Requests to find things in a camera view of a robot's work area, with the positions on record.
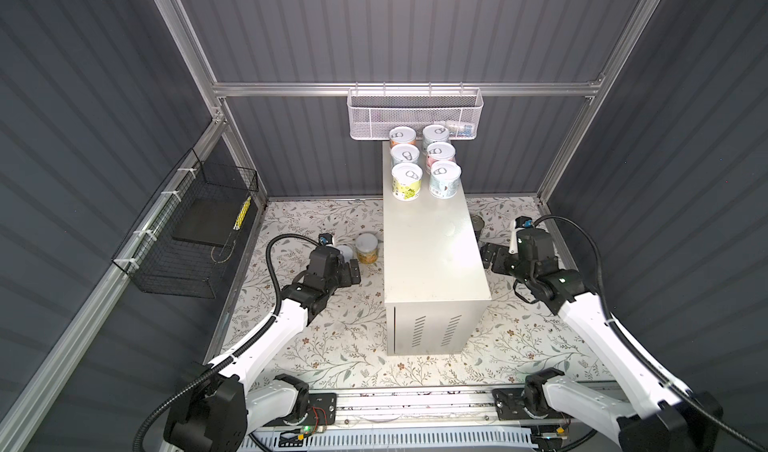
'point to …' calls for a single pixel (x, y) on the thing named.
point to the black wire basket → (182, 243)
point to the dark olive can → (478, 223)
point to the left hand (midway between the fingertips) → (343, 264)
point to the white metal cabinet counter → (435, 282)
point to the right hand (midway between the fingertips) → (501, 253)
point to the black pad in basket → (211, 220)
